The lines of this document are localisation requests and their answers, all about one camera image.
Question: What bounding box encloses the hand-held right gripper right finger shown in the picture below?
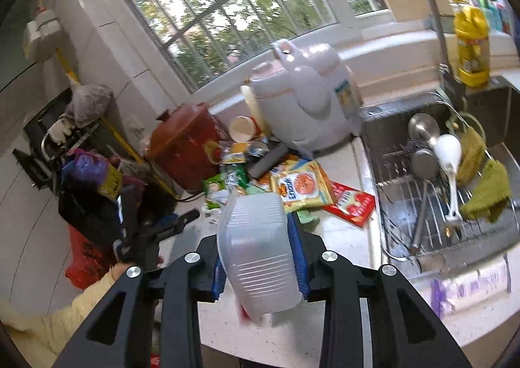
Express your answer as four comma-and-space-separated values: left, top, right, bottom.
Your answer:
286, 214, 474, 368

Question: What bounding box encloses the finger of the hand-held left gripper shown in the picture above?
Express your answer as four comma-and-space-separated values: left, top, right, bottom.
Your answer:
156, 208, 201, 239

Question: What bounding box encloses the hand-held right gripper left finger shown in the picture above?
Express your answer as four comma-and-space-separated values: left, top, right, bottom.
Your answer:
53, 234, 228, 368

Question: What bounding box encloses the clear plastic food container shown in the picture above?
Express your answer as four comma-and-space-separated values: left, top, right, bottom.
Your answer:
216, 189, 304, 326

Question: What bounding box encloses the person's left forearm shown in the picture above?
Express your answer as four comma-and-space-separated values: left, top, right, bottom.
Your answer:
0, 264, 141, 368

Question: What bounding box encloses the green snack packet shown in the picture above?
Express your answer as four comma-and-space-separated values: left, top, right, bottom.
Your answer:
202, 172, 229, 207
220, 163, 249, 191

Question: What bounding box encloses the red plastic bag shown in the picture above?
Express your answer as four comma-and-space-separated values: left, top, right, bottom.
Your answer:
64, 225, 119, 291

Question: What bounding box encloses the black plastic bag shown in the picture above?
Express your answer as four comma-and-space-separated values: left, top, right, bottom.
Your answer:
58, 183, 123, 247

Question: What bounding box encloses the yellow snack packet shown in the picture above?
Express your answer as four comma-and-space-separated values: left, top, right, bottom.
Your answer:
269, 159, 336, 213

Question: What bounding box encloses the yellow plastic bag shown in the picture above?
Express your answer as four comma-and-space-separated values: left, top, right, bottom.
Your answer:
98, 164, 124, 199

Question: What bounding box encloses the red snack packet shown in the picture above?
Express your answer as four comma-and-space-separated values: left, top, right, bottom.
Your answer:
322, 181, 377, 228

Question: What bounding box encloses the red clay pot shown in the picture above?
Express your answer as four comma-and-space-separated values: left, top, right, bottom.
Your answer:
145, 103, 223, 195

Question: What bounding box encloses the small yellow packet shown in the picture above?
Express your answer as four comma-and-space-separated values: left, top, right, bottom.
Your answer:
206, 139, 249, 166

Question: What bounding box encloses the dark grey tube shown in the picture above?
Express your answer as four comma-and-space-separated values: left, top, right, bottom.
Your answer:
247, 144, 290, 180

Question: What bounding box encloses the steel kitchen sink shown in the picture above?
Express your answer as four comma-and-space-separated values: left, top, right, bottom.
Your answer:
358, 81, 520, 273

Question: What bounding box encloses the beige paper cup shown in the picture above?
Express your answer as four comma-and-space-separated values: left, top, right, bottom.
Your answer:
228, 116, 261, 144

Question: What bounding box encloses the white glove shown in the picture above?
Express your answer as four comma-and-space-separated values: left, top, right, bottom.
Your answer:
46, 116, 76, 146

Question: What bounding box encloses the steel ladle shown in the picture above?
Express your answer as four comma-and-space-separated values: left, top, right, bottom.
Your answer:
407, 113, 442, 150
408, 149, 440, 256

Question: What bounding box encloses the cream bottle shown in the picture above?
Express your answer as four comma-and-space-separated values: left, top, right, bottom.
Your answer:
240, 85, 269, 137

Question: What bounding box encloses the grey plastic bag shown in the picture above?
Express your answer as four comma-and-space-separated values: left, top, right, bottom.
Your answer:
66, 84, 113, 127

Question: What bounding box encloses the pale pink rice cooker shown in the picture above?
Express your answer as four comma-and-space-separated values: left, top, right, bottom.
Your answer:
249, 40, 363, 158

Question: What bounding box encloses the purple white plastic bag roll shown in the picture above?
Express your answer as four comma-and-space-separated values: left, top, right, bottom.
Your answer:
428, 257, 511, 317

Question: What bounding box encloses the white rice paddle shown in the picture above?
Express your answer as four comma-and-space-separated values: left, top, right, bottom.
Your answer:
434, 133, 464, 227

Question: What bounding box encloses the yellow green scrub cloth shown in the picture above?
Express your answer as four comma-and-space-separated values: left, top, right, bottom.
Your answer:
454, 123, 487, 184

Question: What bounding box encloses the olive green cloth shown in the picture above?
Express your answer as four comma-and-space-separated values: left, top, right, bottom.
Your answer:
462, 159, 511, 223

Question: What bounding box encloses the white barred window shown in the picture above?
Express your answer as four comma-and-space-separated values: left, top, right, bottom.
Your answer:
91, 0, 393, 94

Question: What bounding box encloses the yellow detergent bottle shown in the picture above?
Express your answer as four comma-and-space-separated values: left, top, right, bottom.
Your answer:
452, 6, 493, 88

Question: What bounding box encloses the steel kitchen faucet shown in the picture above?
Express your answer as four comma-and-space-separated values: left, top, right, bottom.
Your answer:
422, 0, 501, 97

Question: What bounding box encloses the blue bottle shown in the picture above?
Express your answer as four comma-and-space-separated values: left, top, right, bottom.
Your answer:
472, 0, 513, 32

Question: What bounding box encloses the wire dish rack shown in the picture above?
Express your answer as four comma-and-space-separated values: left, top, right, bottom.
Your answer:
371, 102, 520, 261

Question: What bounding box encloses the white wall holder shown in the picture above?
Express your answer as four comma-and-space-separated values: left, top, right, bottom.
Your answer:
22, 0, 62, 60

